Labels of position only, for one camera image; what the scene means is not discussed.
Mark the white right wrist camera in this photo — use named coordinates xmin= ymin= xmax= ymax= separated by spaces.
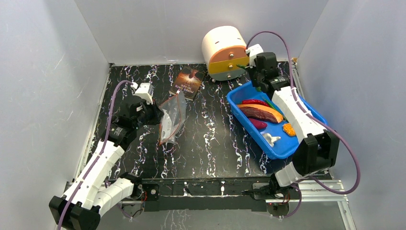
xmin=245 ymin=44 xmax=264 ymax=68

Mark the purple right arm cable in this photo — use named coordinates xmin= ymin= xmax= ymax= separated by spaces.
xmin=246 ymin=31 xmax=361 ymax=219

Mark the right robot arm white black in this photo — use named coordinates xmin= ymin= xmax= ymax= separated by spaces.
xmin=246 ymin=52 xmax=339 ymax=198

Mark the magenta purple toy vegetable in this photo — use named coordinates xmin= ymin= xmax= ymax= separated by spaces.
xmin=249 ymin=118 xmax=268 ymax=130

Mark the orange toy squash slice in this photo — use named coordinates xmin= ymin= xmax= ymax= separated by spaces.
xmin=237 ymin=104 xmax=283 ymax=121

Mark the blue plastic bin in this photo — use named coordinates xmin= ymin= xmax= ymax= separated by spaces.
xmin=227 ymin=81 xmax=338 ymax=159

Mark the orange bumpy toy food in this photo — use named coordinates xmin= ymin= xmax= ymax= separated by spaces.
xmin=282 ymin=123 xmax=296 ymax=137

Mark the round white drawer cabinet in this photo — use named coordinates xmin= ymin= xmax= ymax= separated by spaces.
xmin=202 ymin=26 xmax=249 ymax=82

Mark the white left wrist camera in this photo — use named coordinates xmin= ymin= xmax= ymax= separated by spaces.
xmin=135 ymin=83 xmax=154 ymax=105

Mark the aluminium front rail frame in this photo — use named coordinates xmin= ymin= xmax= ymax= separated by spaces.
xmin=57 ymin=179 xmax=356 ymax=230

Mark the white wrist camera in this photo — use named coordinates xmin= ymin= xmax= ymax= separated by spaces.
xmin=135 ymin=83 xmax=154 ymax=105
xmin=245 ymin=44 xmax=264 ymax=68

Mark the dark paperback book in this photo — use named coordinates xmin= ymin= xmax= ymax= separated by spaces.
xmin=169 ymin=67 xmax=205 ymax=101

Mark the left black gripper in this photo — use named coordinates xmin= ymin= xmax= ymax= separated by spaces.
xmin=134 ymin=98 xmax=164 ymax=130

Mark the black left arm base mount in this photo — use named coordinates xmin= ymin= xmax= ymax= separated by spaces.
xmin=102 ymin=178 xmax=159 ymax=212

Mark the dark red sweet potato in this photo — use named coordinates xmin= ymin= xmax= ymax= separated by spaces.
xmin=240 ymin=107 xmax=282 ymax=124

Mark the green toy pepper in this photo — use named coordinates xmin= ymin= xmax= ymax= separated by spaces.
xmin=237 ymin=64 xmax=250 ymax=69

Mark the clear zip bag orange zipper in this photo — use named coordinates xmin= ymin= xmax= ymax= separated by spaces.
xmin=159 ymin=90 xmax=186 ymax=145

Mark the white toy garlic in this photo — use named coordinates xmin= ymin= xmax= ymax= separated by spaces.
xmin=262 ymin=133 xmax=281 ymax=148

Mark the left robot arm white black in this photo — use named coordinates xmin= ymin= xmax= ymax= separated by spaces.
xmin=49 ymin=93 xmax=163 ymax=230

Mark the red toy chili pepper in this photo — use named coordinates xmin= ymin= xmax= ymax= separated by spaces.
xmin=241 ymin=99 xmax=270 ymax=107

